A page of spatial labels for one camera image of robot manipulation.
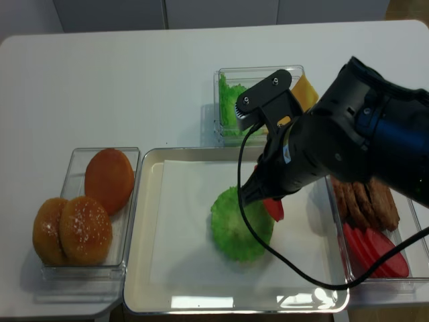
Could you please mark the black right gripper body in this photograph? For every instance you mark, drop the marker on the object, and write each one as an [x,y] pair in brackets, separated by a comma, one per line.
[300,149]

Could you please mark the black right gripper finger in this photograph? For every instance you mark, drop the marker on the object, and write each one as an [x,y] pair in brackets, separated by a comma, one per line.
[254,169]

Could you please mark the red tomato slice front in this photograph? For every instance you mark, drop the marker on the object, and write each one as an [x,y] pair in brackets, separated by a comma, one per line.
[274,208]

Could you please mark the red tomato slice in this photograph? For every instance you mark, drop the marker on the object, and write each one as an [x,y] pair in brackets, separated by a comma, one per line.
[367,255]
[274,208]
[379,245]
[348,232]

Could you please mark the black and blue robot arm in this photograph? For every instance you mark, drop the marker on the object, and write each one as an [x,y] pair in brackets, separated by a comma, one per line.
[363,127]

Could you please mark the yellow cheese slice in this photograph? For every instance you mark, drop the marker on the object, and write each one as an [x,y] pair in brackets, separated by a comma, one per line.
[303,92]

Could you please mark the clear lettuce and cheese container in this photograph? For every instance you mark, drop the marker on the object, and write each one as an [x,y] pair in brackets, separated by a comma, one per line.
[252,72]

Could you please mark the brown meat patty back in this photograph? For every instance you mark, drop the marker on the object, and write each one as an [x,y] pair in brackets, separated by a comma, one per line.
[338,188]

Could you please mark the brown meat patty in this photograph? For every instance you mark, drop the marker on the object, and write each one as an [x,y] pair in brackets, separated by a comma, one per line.
[365,205]
[353,207]
[338,188]
[383,204]

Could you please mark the green lettuce leaf on tray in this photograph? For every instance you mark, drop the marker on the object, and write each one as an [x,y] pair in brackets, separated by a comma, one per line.
[230,233]

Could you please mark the green lettuce in container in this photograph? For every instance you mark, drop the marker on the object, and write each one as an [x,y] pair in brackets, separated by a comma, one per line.
[229,89]

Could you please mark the clear patty and tomato container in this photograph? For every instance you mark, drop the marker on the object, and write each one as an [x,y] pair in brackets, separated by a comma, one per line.
[415,255]

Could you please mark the brown meat patty front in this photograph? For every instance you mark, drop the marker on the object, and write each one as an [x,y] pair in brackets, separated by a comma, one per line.
[383,204]

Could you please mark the red tomato slice back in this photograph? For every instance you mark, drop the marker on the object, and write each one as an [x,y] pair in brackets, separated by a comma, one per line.
[348,232]

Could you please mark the white paper sheet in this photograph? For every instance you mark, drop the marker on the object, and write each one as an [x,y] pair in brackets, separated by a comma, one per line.
[185,254]

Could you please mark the white rectangular tray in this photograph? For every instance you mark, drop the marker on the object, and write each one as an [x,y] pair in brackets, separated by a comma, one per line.
[141,295]

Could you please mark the orange bun bottom upright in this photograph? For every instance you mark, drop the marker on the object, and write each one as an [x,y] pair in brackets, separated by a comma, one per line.
[109,179]

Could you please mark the clear bun container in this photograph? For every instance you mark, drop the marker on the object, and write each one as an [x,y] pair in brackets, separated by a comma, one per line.
[114,267]

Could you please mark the sesame bun top front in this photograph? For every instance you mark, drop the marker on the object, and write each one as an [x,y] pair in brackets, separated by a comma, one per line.
[86,231]

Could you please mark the orange bun left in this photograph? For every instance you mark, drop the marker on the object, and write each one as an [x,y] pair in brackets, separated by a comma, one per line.
[46,235]

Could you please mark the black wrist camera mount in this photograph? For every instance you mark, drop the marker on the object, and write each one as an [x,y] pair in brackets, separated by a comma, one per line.
[267,102]

